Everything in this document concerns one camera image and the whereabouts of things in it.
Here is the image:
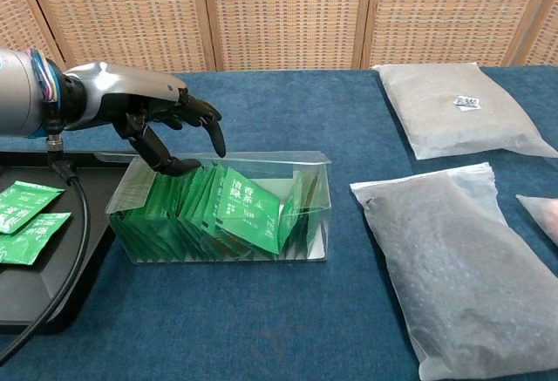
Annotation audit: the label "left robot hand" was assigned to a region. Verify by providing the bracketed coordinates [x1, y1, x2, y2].
[58, 61, 227, 177]

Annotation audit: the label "clear box of green sachets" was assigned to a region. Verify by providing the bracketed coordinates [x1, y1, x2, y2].
[93, 149, 333, 268]

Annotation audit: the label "green tea bag sachet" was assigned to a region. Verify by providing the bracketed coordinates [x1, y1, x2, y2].
[0, 180, 66, 235]
[0, 212, 72, 266]
[201, 167, 283, 255]
[191, 165, 228, 234]

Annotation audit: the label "black plastic tray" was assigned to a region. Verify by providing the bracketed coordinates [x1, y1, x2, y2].
[0, 150, 136, 335]

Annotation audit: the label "large frosted bag brown contents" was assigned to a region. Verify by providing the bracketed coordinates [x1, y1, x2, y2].
[372, 62, 558, 160]

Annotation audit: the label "frosted bag dark contents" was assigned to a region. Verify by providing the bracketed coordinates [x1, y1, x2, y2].
[350, 161, 558, 381]

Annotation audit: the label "frosted bag pink floral cloth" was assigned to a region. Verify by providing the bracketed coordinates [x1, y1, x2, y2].
[515, 193, 558, 247]

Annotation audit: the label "woven bamboo folding screen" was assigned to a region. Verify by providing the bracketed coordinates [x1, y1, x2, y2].
[0, 0, 558, 78]

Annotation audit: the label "blue felt table cover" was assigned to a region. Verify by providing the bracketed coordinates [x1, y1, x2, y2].
[0, 65, 558, 381]

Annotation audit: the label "black robot hand cable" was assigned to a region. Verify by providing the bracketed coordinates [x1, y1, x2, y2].
[0, 134, 91, 358]

